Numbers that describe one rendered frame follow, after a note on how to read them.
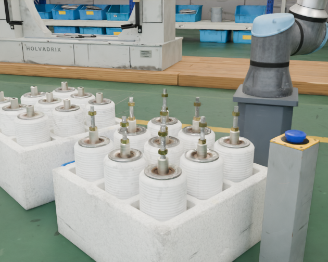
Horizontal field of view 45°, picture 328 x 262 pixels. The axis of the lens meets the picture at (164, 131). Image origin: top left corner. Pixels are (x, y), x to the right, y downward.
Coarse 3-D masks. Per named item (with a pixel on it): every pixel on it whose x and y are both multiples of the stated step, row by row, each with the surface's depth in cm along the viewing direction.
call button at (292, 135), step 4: (288, 132) 77; (292, 132) 77; (296, 132) 77; (300, 132) 77; (304, 132) 77; (288, 136) 76; (292, 136) 75; (296, 136) 75; (300, 136) 75; (304, 136) 75; (288, 140) 76; (292, 140) 76; (296, 140) 75; (300, 140) 75
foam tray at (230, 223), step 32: (64, 192) 94; (96, 192) 85; (224, 192) 85; (256, 192) 91; (64, 224) 98; (96, 224) 86; (128, 224) 77; (160, 224) 73; (192, 224) 76; (224, 224) 84; (256, 224) 95; (96, 256) 90; (128, 256) 80; (160, 256) 72; (192, 256) 78; (224, 256) 87
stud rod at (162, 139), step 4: (164, 124) 75; (160, 128) 75; (164, 128) 75; (160, 136) 75; (164, 140) 75; (164, 144) 76; (160, 148) 76; (164, 148) 76; (160, 156) 77; (164, 156) 76
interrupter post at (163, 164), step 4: (160, 160) 76; (164, 160) 76; (168, 160) 77; (160, 164) 76; (164, 164) 76; (168, 164) 77; (160, 168) 77; (164, 168) 76; (168, 168) 77; (160, 172) 77; (164, 172) 77; (168, 172) 78
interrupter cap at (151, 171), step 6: (150, 168) 79; (156, 168) 79; (174, 168) 79; (180, 168) 78; (150, 174) 76; (156, 174) 76; (162, 174) 77; (168, 174) 77; (174, 174) 76; (180, 174) 76
